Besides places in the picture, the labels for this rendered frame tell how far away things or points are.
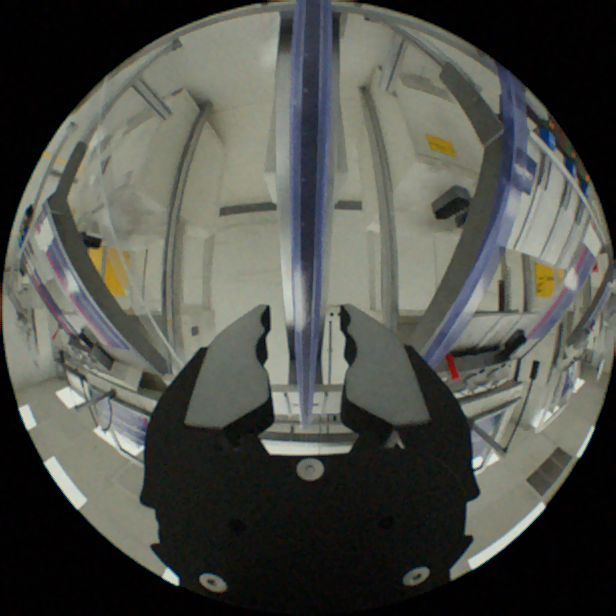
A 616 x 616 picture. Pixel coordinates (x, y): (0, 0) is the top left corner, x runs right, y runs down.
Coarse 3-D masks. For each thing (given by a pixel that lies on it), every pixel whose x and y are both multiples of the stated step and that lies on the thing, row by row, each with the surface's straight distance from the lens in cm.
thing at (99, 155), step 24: (96, 96) 15; (96, 120) 14; (96, 144) 14; (96, 168) 14; (96, 192) 14; (96, 216) 14; (120, 216) 14; (120, 240) 14; (120, 264) 14; (144, 288) 15; (144, 312) 16; (168, 336) 18; (168, 360) 20
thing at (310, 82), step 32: (320, 0) 12; (320, 32) 10; (320, 64) 9; (320, 96) 8; (320, 128) 8; (320, 160) 8; (320, 192) 8; (320, 224) 9; (320, 256) 10; (320, 288) 11
